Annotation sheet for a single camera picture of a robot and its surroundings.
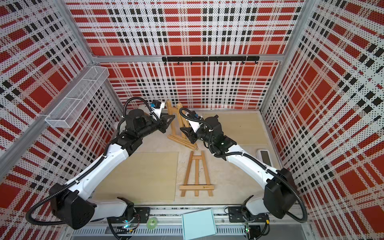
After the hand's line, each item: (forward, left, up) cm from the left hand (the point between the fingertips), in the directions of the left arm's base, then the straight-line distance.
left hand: (175, 115), depth 73 cm
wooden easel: (-20, -10, -33) cm, 40 cm away
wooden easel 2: (-4, -3, 0) cm, 5 cm away
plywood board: (-19, +22, -34) cm, 45 cm away
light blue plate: (-43, -12, -28) cm, 53 cm away
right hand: (-5, -5, -4) cm, 8 cm away
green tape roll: (-42, +12, -32) cm, 54 cm away
